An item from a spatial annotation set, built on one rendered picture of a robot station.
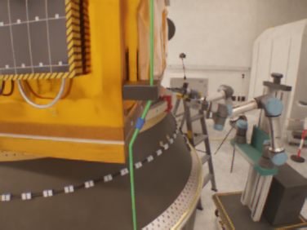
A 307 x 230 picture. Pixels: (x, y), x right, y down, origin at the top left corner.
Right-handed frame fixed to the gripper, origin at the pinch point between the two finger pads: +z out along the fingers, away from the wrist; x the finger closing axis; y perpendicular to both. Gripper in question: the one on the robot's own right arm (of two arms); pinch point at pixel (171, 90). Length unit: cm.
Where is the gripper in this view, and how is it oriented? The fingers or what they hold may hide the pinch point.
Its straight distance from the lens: 183.6
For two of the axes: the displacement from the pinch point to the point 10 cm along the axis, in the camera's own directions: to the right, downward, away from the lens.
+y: -1.6, 9.6, 2.2
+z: -9.0, -0.5, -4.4
